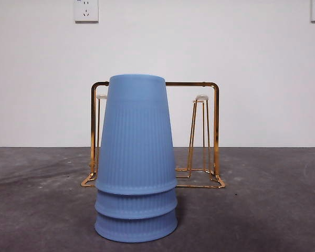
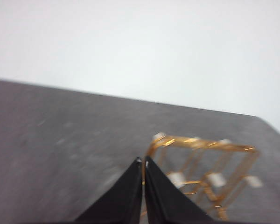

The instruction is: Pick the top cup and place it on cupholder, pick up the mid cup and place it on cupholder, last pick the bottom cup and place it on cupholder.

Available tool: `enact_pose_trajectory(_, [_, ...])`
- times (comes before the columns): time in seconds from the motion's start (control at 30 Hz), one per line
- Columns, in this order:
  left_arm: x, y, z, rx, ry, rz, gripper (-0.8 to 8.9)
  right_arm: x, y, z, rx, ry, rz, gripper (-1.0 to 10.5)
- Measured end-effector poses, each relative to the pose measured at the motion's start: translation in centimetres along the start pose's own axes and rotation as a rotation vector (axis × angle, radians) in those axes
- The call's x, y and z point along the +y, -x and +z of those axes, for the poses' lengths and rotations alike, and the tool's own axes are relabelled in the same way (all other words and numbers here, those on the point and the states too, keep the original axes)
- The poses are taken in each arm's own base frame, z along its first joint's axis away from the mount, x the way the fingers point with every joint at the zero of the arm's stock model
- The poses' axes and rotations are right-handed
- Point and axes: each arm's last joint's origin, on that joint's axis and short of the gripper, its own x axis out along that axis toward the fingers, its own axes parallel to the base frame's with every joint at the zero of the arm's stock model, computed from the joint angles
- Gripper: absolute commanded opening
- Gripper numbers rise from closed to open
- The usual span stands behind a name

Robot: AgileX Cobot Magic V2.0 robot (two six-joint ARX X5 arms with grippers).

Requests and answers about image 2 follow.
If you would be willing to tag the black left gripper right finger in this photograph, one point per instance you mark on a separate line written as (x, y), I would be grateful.
(163, 200)

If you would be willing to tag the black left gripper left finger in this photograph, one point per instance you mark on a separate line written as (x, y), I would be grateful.
(123, 200)

